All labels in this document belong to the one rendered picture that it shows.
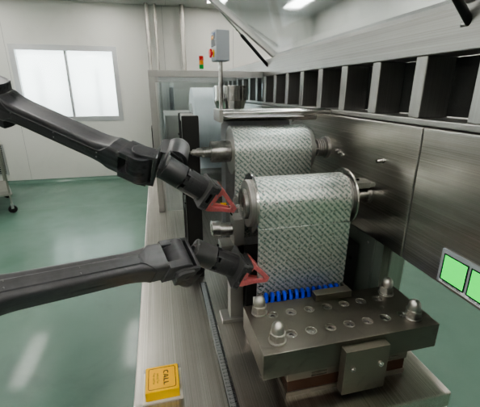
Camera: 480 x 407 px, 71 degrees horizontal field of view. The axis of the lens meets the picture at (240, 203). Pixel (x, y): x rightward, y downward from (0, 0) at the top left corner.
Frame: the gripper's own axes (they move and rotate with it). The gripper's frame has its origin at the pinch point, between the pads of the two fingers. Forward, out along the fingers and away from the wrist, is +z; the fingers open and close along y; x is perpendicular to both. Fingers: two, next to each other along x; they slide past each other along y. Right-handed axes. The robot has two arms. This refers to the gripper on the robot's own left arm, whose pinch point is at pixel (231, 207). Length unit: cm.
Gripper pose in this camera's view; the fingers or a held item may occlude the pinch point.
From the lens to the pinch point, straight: 82.8
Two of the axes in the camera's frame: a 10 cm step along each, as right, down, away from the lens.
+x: 5.7, -8.1, -1.2
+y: 2.9, 3.4, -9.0
